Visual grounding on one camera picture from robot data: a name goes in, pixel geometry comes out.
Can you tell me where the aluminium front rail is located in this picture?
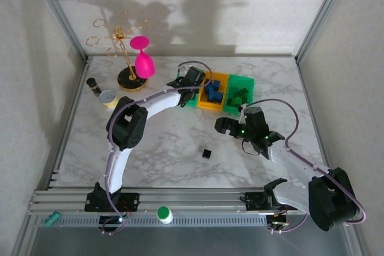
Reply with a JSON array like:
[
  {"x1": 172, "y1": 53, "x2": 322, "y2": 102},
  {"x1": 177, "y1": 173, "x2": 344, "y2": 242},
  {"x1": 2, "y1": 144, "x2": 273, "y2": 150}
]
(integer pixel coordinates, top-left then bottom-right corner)
[{"x1": 28, "y1": 188, "x2": 352, "y2": 218}]

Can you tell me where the aluminium frame post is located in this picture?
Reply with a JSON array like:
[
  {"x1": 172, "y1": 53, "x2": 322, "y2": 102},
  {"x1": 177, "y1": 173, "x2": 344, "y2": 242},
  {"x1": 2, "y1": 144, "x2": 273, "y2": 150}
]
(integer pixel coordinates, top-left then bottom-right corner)
[
  {"x1": 28, "y1": 0, "x2": 91, "y2": 62},
  {"x1": 295, "y1": 0, "x2": 352, "y2": 61}
]

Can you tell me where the yellow-label pull-tab can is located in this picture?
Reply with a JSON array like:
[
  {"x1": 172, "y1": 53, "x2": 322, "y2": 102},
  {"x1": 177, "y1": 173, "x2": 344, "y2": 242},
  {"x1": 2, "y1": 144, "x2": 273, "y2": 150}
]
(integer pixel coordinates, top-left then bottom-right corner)
[{"x1": 98, "y1": 89, "x2": 120, "y2": 110}]

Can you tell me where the aluminium side rail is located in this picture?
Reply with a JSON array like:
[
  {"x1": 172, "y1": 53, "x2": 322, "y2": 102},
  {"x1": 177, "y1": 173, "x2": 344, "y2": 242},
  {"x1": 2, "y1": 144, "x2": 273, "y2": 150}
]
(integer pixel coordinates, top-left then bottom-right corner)
[{"x1": 47, "y1": 56, "x2": 94, "y2": 189}]

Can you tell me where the gold wire glass stand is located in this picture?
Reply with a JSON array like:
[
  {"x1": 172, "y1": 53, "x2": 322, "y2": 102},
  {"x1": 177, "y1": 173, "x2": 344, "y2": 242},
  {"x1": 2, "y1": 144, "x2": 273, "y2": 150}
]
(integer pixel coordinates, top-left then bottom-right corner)
[{"x1": 86, "y1": 11, "x2": 150, "y2": 91}]

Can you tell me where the small circuit board with wires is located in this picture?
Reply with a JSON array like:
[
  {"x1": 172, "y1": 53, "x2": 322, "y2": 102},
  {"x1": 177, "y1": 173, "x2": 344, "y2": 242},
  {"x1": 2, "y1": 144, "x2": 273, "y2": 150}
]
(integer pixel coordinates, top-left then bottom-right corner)
[
  {"x1": 266, "y1": 212, "x2": 290, "y2": 236},
  {"x1": 98, "y1": 210, "x2": 133, "y2": 236}
]

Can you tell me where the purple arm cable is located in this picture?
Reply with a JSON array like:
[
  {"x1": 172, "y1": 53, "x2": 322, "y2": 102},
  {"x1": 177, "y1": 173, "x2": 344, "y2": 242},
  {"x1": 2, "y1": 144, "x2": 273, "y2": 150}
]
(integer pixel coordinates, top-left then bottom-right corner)
[
  {"x1": 244, "y1": 98, "x2": 367, "y2": 235},
  {"x1": 100, "y1": 61, "x2": 214, "y2": 234}
]

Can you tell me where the perforated grey cable duct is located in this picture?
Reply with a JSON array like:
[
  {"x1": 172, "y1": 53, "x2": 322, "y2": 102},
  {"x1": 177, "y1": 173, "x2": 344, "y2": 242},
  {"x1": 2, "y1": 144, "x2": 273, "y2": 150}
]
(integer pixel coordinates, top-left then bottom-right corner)
[{"x1": 37, "y1": 215, "x2": 268, "y2": 227}]

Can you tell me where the black-capped spice bottle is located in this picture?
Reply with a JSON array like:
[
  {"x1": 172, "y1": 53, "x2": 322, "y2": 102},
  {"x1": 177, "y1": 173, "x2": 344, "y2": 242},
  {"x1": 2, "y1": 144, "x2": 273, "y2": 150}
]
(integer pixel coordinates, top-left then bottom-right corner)
[{"x1": 86, "y1": 77, "x2": 102, "y2": 98}]

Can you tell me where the pink wine glass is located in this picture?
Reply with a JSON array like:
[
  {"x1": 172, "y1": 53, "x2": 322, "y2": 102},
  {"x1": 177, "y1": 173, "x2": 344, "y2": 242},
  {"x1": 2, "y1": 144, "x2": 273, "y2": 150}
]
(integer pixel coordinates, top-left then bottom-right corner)
[{"x1": 129, "y1": 35, "x2": 156, "y2": 79}]

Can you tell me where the white bottle green cap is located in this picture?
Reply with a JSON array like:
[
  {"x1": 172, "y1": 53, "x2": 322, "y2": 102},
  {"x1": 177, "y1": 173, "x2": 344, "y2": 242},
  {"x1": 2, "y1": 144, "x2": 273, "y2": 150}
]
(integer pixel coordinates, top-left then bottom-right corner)
[{"x1": 156, "y1": 205, "x2": 174, "y2": 225}]

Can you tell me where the thin black wire loop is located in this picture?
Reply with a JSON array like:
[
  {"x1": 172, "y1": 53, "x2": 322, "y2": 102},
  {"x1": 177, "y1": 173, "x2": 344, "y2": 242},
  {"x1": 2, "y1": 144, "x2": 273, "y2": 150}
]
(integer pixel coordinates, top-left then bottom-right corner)
[{"x1": 242, "y1": 140, "x2": 260, "y2": 156}]

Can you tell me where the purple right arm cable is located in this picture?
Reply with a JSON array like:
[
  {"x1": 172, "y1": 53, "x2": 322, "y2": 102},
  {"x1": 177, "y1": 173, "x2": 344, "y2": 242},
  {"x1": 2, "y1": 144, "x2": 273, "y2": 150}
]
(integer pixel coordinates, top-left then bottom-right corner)
[{"x1": 244, "y1": 98, "x2": 367, "y2": 235}]

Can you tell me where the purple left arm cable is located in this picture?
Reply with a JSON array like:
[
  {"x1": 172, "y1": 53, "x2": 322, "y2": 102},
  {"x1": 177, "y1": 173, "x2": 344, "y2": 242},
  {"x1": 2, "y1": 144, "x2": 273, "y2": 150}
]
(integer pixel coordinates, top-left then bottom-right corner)
[{"x1": 100, "y1": 61, "x2": 214, "y2": 234}]

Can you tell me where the orange plastic container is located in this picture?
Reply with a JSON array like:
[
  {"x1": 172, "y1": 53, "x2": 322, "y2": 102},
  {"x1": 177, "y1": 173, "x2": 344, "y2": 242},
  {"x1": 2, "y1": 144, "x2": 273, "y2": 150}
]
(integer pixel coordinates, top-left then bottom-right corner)
[{"x1": 196, "y1": 71, "x2": 231, "y2": 110}]

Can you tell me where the teal plastic connector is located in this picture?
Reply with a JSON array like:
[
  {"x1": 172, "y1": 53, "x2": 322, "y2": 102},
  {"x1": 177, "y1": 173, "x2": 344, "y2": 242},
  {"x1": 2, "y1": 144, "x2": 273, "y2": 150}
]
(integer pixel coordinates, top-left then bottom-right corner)
[{"x1": 44, "y1": 211, "x2": 61, "y2": 227}]

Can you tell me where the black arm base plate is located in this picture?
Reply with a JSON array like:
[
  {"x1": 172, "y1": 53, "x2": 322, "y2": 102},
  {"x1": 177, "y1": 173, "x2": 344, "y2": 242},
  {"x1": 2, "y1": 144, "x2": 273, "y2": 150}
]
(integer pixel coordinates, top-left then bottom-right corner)
[
  {"x1": 241, "y1": 191, "x2": 289, "y2": 212},
  {"x1": 85, "y1": 191, "x2": 141, "y2": 212}
]

